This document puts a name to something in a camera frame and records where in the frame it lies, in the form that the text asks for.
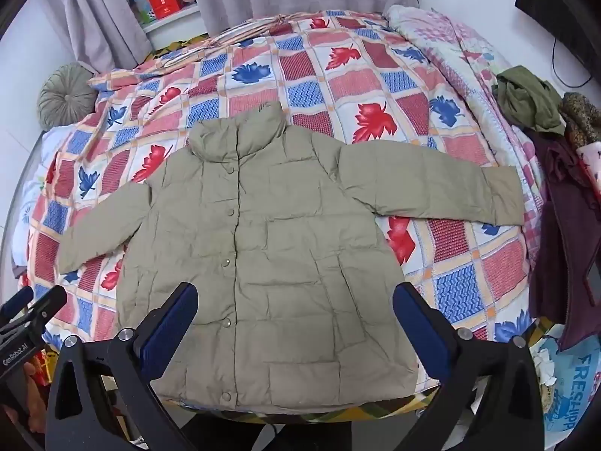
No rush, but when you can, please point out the patchwork leaf print bedspread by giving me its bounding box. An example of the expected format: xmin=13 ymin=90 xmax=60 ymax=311
xmin=26 ymin=11 xmax=531 ymax=347

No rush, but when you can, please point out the light blue printed bag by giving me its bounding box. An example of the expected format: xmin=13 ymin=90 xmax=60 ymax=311
xmin=531 ymin=325 xmax=600 ymax=450

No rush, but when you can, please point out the leopard print cloth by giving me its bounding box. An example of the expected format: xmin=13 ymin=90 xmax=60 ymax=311
xmin=559 ymin=92 xmax=601 ymax=149

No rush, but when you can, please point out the olive green garment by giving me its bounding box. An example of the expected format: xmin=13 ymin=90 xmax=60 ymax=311
xmin=492 ymin=65 xmax=565 ymax=135

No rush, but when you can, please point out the black cable on wall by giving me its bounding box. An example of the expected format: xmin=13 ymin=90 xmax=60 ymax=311
xmin=549 ymin=36 xmax=581 ymax=91

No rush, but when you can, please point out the pink floral quilt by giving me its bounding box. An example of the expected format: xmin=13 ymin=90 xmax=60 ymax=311
xmin=385 ymin=5 xmax=544 ymax=265

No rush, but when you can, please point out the dark maroon garment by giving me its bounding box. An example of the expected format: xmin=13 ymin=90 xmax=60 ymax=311
xmin=527 ymin=132 xmax=600 ymax=350

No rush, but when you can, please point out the person's left hand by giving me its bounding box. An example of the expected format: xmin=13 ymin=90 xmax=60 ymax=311
xmin=1 ymin=362 xmax=47 ymax=434

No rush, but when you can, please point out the round grey-green pleated cushion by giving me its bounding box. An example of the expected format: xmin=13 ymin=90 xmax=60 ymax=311
xmin=37 ymin=62 xmax=98 ymax=132

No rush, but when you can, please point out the khaki puffer jacket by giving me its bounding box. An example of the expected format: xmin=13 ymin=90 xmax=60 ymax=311
xmin=57 ymin=102 xmax=524 ymax=413

